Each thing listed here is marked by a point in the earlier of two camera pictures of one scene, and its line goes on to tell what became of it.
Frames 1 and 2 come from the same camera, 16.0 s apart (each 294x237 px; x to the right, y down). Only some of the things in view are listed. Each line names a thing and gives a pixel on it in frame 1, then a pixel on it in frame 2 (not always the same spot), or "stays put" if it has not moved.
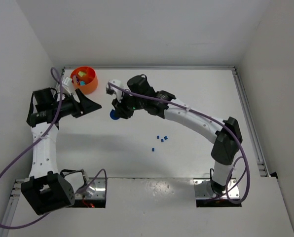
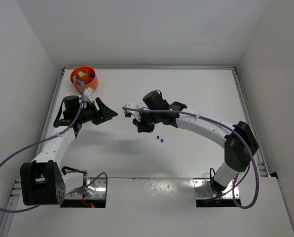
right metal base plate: x=203 y=189 stays put
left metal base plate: x=95 y=190 stays put
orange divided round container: x=87 y=80 stays put
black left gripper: x=78 y=107 → x=97 y=113
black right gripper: x=121 y=108 → x=139 y=124
